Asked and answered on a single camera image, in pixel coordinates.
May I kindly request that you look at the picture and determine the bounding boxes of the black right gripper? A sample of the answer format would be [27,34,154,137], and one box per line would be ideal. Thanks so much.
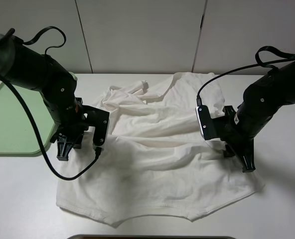
[218,105,256,173]

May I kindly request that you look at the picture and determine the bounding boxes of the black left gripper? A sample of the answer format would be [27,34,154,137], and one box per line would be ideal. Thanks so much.
[49,97,89,161]

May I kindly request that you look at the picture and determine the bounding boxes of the white short sleeve shirt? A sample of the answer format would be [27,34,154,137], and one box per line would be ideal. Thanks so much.
[56,73,263,226]

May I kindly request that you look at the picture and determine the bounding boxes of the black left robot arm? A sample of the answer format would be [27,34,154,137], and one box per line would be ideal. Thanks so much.
[0,34,87,161]

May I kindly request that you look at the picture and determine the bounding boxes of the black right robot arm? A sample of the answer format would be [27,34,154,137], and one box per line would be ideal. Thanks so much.
[216,46,295,173]

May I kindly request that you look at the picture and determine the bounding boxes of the light green plastic tray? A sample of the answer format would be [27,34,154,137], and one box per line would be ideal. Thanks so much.
[0,82,56,156]

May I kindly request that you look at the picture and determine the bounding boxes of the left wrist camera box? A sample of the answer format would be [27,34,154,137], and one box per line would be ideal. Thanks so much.
[83,106,110,147]

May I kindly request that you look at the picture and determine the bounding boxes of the black right camera cable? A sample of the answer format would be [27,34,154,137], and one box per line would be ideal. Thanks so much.
[196,45,295,107]

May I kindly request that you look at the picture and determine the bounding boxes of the black camera cable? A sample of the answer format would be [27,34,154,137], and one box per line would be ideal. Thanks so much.
[0,26,103,181]
[196,45,295,107]

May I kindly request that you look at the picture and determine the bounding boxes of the black left camera cable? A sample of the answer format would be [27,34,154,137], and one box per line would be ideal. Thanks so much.
[0,26,103,181]

